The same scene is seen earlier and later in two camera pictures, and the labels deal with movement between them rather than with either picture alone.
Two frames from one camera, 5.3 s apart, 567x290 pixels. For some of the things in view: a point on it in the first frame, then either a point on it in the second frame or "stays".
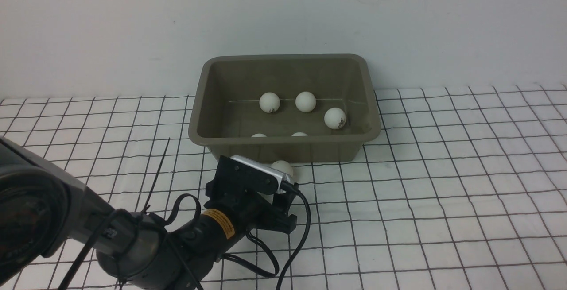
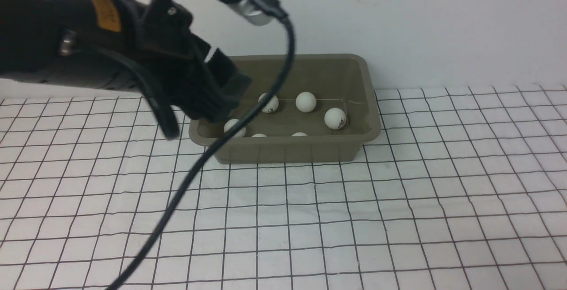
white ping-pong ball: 269,102 stays
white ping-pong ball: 335,118 stays
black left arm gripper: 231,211 -> 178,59
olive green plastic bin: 300,108 stays
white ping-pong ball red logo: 282,166 -> 230,123
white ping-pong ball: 305,102 stays
